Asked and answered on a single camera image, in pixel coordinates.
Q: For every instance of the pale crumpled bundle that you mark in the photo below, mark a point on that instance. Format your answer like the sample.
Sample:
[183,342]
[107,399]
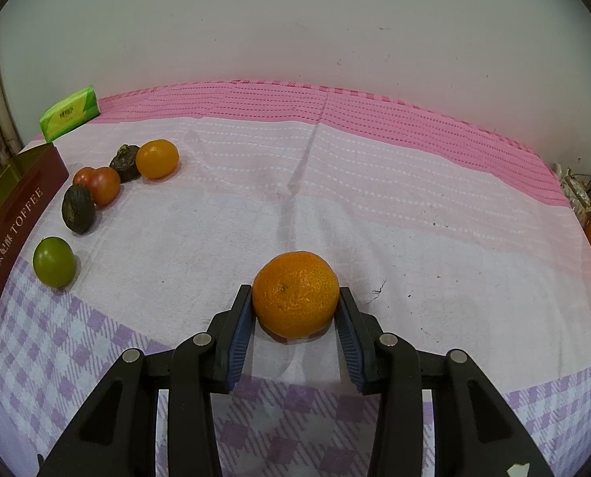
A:
[576,191]

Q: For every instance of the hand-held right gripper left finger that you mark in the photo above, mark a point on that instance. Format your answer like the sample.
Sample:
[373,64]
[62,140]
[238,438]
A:
[240,348]

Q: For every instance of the rough orange mandarin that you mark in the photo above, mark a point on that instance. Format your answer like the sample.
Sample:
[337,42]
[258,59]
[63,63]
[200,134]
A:
[295,293]

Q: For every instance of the pink purple checked bedsheet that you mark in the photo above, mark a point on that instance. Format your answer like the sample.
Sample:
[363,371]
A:
[375,184]

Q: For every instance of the green tissue pack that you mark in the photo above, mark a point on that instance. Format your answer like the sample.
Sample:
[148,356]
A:
[69,113]

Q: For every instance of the dark brown wrinkled fruit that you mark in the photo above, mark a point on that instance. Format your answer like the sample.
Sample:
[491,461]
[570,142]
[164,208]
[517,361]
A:
[125,164]
[79,208]

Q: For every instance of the green tomato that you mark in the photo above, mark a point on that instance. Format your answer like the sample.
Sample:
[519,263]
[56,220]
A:
[54,262]

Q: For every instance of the smooth small orange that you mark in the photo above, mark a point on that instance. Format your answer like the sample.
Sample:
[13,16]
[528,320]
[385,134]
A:
[157,159]

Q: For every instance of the gold metal tray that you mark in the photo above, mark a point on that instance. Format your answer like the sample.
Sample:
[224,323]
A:
[22,208]

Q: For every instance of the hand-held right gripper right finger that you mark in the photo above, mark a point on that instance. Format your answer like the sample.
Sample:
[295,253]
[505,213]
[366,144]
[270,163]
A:
[350,348]

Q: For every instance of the red tomato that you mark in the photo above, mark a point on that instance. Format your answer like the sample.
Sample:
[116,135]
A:
[105,186]
[81,176]

